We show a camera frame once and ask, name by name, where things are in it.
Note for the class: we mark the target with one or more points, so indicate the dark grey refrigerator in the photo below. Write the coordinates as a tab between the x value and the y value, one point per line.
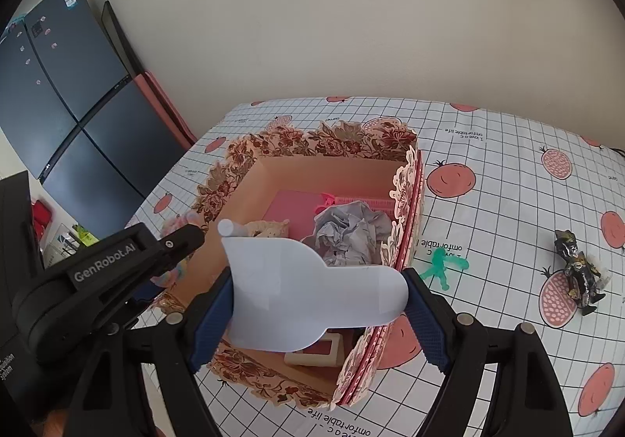
71	110

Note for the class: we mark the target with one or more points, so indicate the cream hair claw clip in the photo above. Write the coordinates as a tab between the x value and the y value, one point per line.
326	352

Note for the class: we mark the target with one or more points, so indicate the pink foam board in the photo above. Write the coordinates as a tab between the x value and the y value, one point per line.
165	109

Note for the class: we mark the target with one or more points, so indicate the pink floral gift box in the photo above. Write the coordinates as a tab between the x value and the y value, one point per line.
278	174

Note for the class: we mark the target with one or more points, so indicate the pomegranate grid tablecloth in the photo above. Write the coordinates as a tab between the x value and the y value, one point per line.
497	188

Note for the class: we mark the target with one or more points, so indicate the black gold action figure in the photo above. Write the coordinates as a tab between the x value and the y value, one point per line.
586	281

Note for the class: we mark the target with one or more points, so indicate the green plastic toy figure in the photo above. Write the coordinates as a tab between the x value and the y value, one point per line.
440	261

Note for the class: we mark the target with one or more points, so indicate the cream lace scrunchie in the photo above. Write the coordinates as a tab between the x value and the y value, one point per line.
267	228

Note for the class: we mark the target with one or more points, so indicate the red hanging bag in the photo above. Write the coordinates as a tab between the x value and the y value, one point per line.
42	218

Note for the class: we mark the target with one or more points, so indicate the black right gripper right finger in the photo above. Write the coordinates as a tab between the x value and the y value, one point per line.
526	398

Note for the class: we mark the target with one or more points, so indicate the grey paper ball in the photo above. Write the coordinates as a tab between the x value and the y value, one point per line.
349	234

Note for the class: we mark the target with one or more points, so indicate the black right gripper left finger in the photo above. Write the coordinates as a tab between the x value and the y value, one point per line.
111	397

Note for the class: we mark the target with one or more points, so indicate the green snack box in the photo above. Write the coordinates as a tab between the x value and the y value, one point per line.
84	235

